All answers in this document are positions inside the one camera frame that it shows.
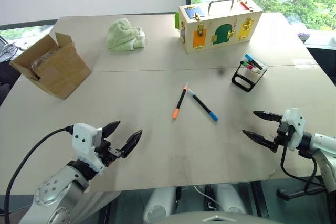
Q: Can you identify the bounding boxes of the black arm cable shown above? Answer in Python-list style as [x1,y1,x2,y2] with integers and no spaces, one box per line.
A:
[4,126,76,224]
[279,142,326,196]

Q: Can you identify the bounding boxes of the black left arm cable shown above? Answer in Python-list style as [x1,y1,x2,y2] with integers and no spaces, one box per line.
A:
[4,126,76,224]

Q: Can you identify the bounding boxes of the wooden lock box with handle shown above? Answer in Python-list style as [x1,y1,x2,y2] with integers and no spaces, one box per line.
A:
[174,0,264,56]

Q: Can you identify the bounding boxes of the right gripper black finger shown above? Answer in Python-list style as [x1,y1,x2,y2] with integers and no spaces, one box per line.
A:
[241,130,279,153]
[253,111,284,124]

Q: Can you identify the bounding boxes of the open brown cardboard box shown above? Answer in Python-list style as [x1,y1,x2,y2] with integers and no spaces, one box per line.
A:
[9,31,92,101]

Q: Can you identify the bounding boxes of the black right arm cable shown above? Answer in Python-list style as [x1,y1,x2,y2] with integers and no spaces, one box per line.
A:
[279,142,326,196]

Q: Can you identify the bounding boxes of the orange capped marker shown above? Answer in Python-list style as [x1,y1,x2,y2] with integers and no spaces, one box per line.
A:
[172,82,190,120]

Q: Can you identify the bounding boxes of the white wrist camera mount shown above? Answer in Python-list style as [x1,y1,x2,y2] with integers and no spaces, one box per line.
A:
[71,123,106,175]
[282,108,307,152]

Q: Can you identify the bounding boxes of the clear tape strip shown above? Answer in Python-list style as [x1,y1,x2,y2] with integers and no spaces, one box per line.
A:
[293,59,319,69]

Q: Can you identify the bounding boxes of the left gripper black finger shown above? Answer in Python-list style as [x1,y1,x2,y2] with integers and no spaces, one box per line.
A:
[121,129,143,159]
[101,120,121,139]

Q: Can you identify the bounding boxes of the grey robot torso top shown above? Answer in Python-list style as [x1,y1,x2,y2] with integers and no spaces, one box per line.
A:
[162,210,288,224]

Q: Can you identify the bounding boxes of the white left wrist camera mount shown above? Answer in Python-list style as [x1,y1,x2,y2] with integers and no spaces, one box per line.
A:
[71,123,106,175]

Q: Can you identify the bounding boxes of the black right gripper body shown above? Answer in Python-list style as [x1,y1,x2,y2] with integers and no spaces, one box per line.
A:
[272,120,292,153]

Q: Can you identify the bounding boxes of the silver rounded robot leg shell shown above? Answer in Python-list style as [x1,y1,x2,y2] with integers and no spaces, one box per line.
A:
[213,183,247,215]
[143,186,177,223]

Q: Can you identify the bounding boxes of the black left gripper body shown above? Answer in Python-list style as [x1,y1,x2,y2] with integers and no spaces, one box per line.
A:
[94,139,124,167]

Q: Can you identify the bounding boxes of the black marker holder rack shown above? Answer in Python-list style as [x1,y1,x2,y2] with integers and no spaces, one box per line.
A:
[230,53,269,93]

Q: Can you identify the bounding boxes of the small purple object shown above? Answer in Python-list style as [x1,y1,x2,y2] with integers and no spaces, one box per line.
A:
[297,31,311,42]

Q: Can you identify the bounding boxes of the clear plastic wrapped packet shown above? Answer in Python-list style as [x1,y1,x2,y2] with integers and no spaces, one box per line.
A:
[30,47,60,78]

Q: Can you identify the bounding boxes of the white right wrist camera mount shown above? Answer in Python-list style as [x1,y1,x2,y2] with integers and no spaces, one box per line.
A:
[282,108,307,152]

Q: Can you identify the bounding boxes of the thin white cable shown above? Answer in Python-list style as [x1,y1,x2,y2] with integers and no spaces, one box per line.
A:
[193,185,224,209]

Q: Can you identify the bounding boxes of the light green folded towel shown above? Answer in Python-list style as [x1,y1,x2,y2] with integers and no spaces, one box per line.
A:
[106,18,146,52]

